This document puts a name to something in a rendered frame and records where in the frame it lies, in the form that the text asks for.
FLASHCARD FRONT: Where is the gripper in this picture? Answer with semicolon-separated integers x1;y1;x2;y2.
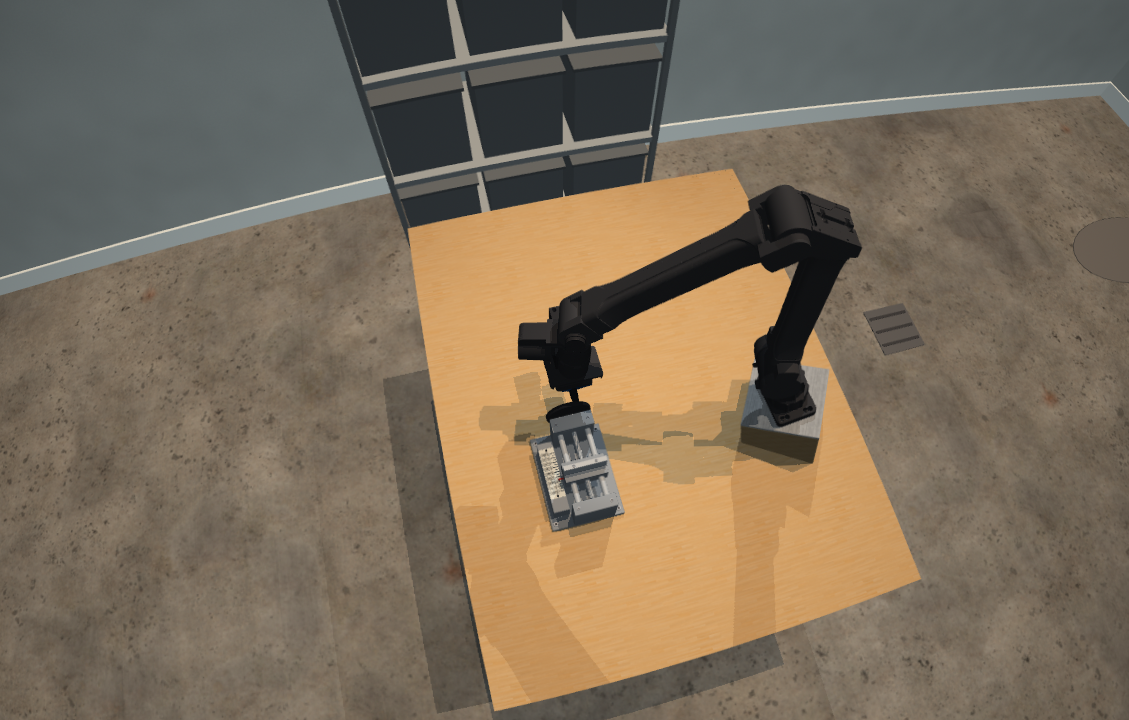
543;346;603;392

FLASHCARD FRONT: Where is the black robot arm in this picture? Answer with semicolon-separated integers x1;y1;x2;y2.
518;185;863;427

